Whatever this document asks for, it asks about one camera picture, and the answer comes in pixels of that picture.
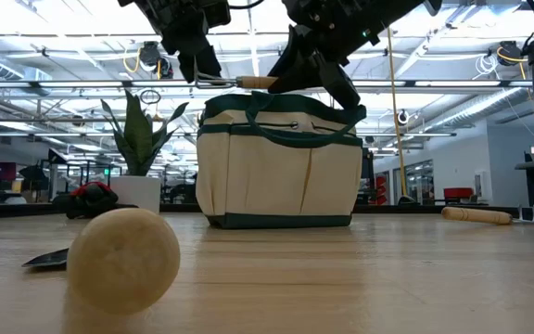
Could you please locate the black hanging cable loop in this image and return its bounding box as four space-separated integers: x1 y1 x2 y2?
139 88 162 106

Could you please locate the hand rake wooden handle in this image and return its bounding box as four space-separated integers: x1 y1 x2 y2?
195 71 280 90

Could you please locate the wide trowel wooden handle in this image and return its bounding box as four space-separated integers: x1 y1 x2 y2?
21 207 182 316

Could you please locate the red topped stand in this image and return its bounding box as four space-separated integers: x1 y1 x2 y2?
442 186 476 204

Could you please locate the snake plant in white pot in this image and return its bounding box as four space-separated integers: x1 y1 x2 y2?
100 88 189 214

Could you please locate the black ceiling cable reel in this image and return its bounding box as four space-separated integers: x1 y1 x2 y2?
122 40 175 81
475 39 534 80

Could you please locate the beige green gardening bag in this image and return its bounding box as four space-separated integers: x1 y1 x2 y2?
196 90 369 231

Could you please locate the hand fork wooden handle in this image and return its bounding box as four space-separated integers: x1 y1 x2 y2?
441 203 534 227

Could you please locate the yellow hanging cord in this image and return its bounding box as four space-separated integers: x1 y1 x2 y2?
386 27 417 206

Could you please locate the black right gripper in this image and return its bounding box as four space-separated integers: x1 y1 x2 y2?
266 0 443 111

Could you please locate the red black gardening glove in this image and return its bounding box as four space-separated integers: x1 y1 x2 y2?
52 180 139 220

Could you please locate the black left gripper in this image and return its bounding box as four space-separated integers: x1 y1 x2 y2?
117 0 232 84

